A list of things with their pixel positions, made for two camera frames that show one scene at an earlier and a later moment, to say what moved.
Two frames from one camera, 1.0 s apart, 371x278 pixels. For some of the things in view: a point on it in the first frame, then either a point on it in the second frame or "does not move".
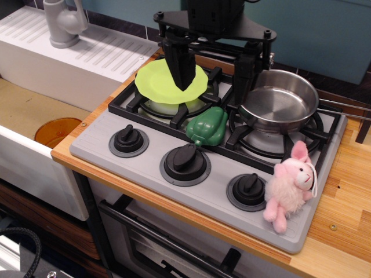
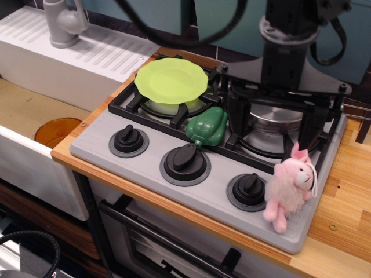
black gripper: (222, 19) -> (298, 79)
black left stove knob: (128, 142) does not move
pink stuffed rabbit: (291, 183) does not move
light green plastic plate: (156, 83) does not move
